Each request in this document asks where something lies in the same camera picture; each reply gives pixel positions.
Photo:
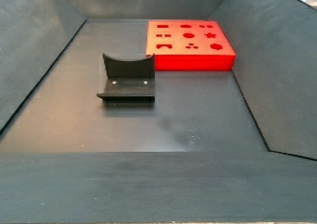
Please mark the red shape-sorting board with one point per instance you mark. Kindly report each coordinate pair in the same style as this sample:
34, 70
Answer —
189, 45

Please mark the black curved holder stand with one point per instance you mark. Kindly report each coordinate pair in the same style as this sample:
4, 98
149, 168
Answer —
130, 79

